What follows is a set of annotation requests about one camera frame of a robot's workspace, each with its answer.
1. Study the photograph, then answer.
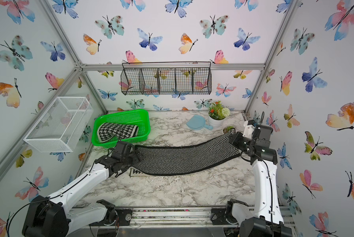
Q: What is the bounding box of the green plastic basket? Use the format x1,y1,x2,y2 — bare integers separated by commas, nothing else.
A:
92,109,151,148

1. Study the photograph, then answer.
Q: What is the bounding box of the black wire wall basket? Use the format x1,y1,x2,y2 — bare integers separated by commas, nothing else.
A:
119,61,212,96

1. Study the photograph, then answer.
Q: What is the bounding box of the succulent in white pot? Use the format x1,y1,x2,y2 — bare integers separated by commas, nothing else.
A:
222,126,236,134

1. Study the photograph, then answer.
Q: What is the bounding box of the black white knitted scarf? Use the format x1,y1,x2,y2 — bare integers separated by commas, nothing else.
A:
97,122,139,143

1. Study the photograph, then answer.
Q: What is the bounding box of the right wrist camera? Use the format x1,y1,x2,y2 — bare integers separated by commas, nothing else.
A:
243,120,261,139

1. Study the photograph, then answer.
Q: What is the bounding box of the flower plant in white pot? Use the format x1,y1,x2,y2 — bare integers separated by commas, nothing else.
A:
208,101,231,129

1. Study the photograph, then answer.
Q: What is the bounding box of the light blue plastic scoop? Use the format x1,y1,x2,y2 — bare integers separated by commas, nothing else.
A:
186,115,213,130

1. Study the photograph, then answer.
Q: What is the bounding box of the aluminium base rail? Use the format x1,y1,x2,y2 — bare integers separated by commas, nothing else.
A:
67,206,296,229

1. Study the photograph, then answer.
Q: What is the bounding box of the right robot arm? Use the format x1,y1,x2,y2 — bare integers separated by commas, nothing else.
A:
210,120,292,237

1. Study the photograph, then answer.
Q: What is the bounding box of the white wire mesh basket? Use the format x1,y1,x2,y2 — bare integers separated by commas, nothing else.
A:
23,96,94,153

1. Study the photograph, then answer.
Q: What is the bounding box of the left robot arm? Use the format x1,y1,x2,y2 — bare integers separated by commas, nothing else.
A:
22,141,144,237

